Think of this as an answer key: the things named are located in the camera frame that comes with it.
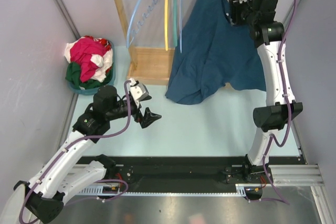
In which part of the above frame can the blue t-shirt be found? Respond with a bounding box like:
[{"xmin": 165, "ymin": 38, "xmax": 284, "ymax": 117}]
[{"xmin": 165, "ymin": 0, "xmax": 266, "ymax": 105}]

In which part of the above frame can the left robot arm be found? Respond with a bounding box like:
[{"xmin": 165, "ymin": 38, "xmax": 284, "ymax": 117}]
[{"xmin": 14, "ymin": 79, "xmax": 161, "ymax": 223}]

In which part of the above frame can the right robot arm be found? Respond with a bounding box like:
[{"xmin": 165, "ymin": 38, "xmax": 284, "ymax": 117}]
[{"xmin": 229, "ymin": 0, "xmax": 303, "ymax": 183}]

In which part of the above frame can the teal hanger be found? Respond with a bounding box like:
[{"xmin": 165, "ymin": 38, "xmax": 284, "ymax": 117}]
[{"xmin": 172, "ymin": 0, "xmax": 177, "ymax": 47}]

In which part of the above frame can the yellow hanger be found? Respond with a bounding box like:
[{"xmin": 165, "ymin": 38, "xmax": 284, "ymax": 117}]
[{"xmin": 164, "ymin": 0, "xmax": 169, "ymax": 51}]

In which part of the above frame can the light blue notched hanger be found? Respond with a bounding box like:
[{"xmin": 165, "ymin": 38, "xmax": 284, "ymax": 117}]
[{"xmin": 126, "ymin": 0, "xmax": 162, "ymax": 49}]

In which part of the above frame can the wooden clothes rack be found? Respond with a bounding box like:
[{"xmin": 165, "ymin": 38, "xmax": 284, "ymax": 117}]
[{"xmin": 114, "ymin": 0, "xmax": 174, "ymax": 85}]

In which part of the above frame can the teal laundry basket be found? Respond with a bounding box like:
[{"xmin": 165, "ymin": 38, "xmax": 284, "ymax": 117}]
[{"xmin": 68, "ymin": 36, "xmax": 116, "ymax": 95}]

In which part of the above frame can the white garment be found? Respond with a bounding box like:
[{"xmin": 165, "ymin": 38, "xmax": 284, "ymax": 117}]
[{"xmin": 64, "ymin": 41, "xmax": 113, "ymax": 82}]

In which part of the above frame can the red patterned garment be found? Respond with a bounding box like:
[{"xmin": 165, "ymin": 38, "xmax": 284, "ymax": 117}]
[{"xmin": 93, "ymin": 38, "xmax": 111, "ymax": 51}]

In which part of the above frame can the green garment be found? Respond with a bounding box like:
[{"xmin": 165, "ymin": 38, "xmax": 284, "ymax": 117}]
[{"xmin": 65, "ymin": 62, "xmax": 103, "ymax": 90}]

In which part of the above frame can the pink garment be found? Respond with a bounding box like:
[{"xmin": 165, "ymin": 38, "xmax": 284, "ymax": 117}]
[{"xmin": 70, "ymin": 37, "xmax": 108, "ymax": 82}]

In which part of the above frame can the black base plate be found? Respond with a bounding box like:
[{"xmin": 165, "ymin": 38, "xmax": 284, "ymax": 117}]
[{"xmin": 76, "ymin": 155, "xmax": 307, "ymax": 192}]

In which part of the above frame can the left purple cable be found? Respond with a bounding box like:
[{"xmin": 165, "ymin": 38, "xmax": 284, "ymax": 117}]
[{"xmin": 19, "ymin": 80, "xmax": 133, "ymax": 224}]

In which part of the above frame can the purple cable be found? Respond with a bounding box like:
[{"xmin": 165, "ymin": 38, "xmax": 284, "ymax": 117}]
[
  {"xmin": 19, "ymin": 80, "xmax": 133, "ymax": 224},
  {"xmin": 240, "ymin": 0, "xmax": 300, "ymax": 147}
]

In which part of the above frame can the white cable duct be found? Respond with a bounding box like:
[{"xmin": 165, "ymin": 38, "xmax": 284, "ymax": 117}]
[{"xmin": 77, "ymin": 184, "xmax": 262, "ymax": 198}]

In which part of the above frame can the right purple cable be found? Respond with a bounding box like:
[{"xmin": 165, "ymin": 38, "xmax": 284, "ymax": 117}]
[{"xmin": 240, "ymin": 0, "xmax": 300, "ymax": 147}]

